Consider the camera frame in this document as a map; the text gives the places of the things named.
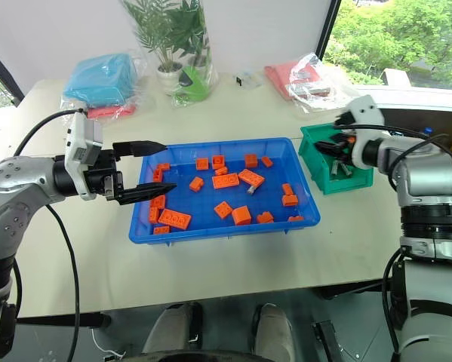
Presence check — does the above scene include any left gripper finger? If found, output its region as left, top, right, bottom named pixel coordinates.
left=115, top=182, right=179, bottom=207
left=112, top=140, right=169, bottom=162

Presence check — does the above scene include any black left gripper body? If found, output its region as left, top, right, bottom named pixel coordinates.
left=84, top=148, right=125, bottom=201

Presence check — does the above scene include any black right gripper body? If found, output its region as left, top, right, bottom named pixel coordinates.
left=331, top=130, right=358, bottom=166

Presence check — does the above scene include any green plastic bin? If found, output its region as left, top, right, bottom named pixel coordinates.
left=299, top=123, right=374, bottom=195

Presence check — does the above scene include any blue plastic bin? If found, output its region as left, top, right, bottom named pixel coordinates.
left=128, top=137, right=321, bottom=247

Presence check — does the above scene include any long orange building brick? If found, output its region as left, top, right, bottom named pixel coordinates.
left=237, top=168, right=266, bottom=189
left=158, top=207, right=192, bottom=231
left=211, top=173, right=241, bottom=190

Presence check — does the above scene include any clear plastic bag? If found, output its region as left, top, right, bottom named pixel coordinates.
left=284, top=51, right=354, bottom=113

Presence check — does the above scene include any bagged pink cloth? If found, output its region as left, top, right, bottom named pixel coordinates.
left=85, top=103, right=138, bottom=121

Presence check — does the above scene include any white box outside window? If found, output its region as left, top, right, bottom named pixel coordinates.
left=381, top=68, right=414, bottom=87

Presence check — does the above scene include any white plant pot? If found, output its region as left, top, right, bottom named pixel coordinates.
left=156, top=63, right=184, bottom=91

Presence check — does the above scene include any green and black object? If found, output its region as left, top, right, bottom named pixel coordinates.
left=177, top=65, right=212, bottom=102

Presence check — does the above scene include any red cloth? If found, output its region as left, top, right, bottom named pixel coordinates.
left=263, top=60, right=334, bottom=101

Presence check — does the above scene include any bagged blue cloth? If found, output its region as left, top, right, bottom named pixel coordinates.
left=62, top=51, right=137, bottom=109

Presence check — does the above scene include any small clear packet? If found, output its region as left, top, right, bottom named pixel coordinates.
left=232, top=69, right=265, bottom=91

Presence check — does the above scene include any green plant in plastic wrap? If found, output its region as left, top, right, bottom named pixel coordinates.
left=120, top=0, right=220, bottom=109

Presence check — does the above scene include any grey robot foot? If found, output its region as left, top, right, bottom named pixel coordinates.
left=140, top=301, right=204, bottom=357
left=249, top=302, right=295, bottom=362

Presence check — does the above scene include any black table brace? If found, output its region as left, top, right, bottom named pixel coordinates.
left=311, top=279, right=392, bottom=300

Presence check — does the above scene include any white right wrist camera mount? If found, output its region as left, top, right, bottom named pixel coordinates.
left=340, top=95, right=386, bottom=169

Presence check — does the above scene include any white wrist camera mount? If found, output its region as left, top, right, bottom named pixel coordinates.
left=64, top=110, right=104, bottom=201
left=340, top=95, right=386, bottom=169

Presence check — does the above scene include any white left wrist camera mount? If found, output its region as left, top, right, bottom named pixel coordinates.
left=64, top=110, right=104, bottom=201

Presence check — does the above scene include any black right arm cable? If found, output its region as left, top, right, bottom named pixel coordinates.
left=355, top=125, right=452, bottom=192

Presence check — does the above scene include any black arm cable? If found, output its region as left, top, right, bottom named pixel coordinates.
left=355, top=125, right=452, bottom=192
left=13, top=108, right=89, bottom=362

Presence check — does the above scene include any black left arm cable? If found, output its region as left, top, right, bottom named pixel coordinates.
left=13, top=108, right=89, bottom=362

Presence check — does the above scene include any black window frame post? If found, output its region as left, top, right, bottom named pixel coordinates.
left=315, top=0, right=343, bottom=64

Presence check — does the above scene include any black slanted window frame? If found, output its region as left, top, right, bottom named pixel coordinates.
left=0, top=38, right=26, bottom=111

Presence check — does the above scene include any white floor cable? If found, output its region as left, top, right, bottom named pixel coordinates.
left=91, top=328, right=128, bottom=360

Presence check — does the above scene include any black floor bracket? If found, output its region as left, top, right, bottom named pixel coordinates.
left=311, top=319, right=349, bottom=362

